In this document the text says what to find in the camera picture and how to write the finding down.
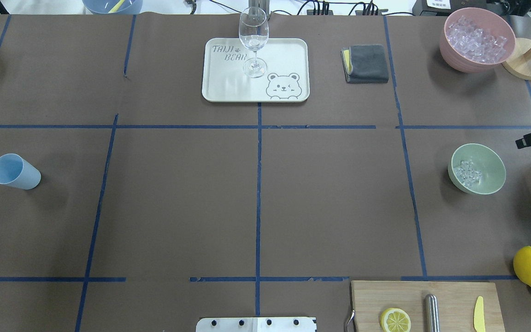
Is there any blue plastic bowl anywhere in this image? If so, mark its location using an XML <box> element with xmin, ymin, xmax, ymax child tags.
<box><xmin>82</xmin><ymin>0</ymin><xmax>144</xmax><ymax>15</ymax></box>

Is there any yellow plastic knife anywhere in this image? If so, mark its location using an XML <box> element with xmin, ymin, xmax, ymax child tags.
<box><xmin>473</xmin><ymin>296</ymin><xmax>485</xmax><ymax>332</ymax></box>

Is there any green ceramic bowl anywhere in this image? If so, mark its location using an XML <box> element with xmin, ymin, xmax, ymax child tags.
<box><xmin>448</xmin><ymin>143</ymin><xmax>507</xmax><ymax>195</ymax></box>

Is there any half lemon slice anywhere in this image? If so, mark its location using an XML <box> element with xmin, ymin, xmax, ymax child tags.
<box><xmin>379</xmin><ymin>308</ymin><xmax>412</xmax><ymax>332</ymax></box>

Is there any cream serving tray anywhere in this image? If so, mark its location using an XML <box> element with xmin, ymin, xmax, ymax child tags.
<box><xmin>202</xmin><ymin>38</ymin><xmax>310</xmax><ymax>102</ymax></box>

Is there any wooden cutting board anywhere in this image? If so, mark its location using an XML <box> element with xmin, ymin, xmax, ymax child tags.
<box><xmin>351</xmin><ymin>281</ymin><xmax>505</xmax><ymax>332</ymax></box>

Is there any wooden mug tree stand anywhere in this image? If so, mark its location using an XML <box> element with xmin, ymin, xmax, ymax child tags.
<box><xmin>501</xmin><ymin>23</ymin><xmax>531</xmax><ymax>81</ymax></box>

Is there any light blue plastic cup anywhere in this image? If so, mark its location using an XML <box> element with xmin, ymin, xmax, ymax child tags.
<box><xmin>0</xmin><ymin>153</ymin><xmax>41</xmax><ymax>190</ymax></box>

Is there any pink bowl with ice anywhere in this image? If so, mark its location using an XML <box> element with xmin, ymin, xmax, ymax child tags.
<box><xmin>440</xmin><ymin>7</ymin><xmax>516</xmax><ymax>73</ymax></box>

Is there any yellow plastic fork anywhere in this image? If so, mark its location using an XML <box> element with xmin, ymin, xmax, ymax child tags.
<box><xmin>108</xmin><ymin>0</ymin><xmax>125</xmax><ymax>13</ymax></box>

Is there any clear wine glass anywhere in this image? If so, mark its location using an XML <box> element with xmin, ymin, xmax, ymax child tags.
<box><xmin>238</xmin><ymin>6</ymin><xmax>269</xmax><ymax>78</ymax></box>

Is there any grey folded cloth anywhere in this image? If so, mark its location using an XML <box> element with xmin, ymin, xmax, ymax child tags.
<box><xmin>341</xmin><ymin>44</ymin><xmax>389</xmax><ymax>84</ymax></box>

